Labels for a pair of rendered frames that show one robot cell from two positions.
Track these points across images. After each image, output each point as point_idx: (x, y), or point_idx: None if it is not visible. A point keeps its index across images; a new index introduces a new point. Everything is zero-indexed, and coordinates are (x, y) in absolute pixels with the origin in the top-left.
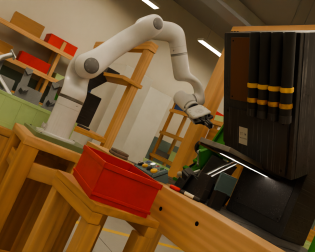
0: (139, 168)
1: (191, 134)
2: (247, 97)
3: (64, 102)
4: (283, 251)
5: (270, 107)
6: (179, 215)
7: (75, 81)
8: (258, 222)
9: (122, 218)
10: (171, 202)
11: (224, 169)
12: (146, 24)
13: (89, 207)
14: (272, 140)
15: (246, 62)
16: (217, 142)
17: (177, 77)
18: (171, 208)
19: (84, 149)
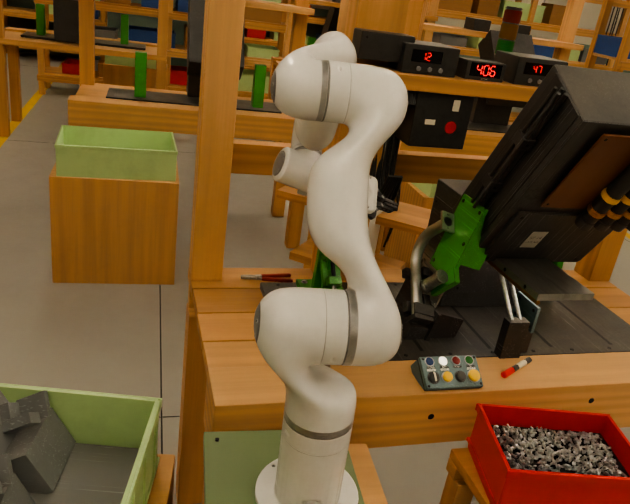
0: (446, 388)
1: (219, 182)
2: (596, 213)
3: (348, 439)
4: None
5: None
6: (561, 405)
7: (317, 374)
8: (495, 302)
9: None
10: (542, 399)
11: (516, 294)
12: (399, 124)
13: None
14: (585, 237)
15: (611, 166)
16: (468, 251)
17: (322, 147)
18: (543, 405)
19: (523, 478)
